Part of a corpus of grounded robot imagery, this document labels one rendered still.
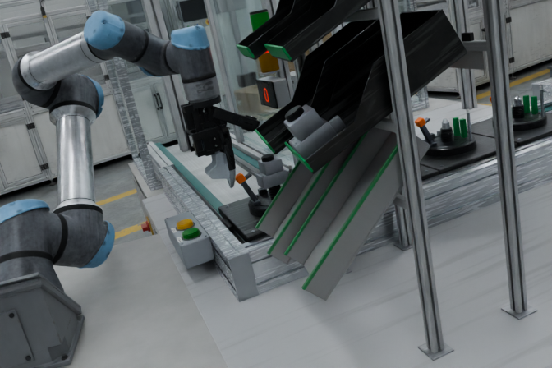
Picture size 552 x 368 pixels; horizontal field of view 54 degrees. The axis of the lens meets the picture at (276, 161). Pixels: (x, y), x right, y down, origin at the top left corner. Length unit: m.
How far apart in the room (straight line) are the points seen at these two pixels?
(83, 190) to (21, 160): 5.10
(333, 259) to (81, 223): 0.69
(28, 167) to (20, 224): 5.24
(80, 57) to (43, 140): 5.24
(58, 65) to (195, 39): 0.34
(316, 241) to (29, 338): 0.57
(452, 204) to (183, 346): 0.69
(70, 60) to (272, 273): 0.64
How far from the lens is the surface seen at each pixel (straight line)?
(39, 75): 1.39
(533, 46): 7.44
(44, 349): 1.15
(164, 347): 1.09
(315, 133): 0.80
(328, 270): 0.82
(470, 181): 1.36
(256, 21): 1.40
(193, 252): 1.24
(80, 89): 1.51
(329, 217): 0.93
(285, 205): 1.06
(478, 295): 1.06
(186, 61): 1.15
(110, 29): 1.14
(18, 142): 6.44
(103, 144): 6.59
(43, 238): 1.25
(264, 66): 1.41
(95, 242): 1.32
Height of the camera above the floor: 1.43
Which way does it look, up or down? 16 degrees down
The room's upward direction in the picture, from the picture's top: 12 degrees counter-clockwise
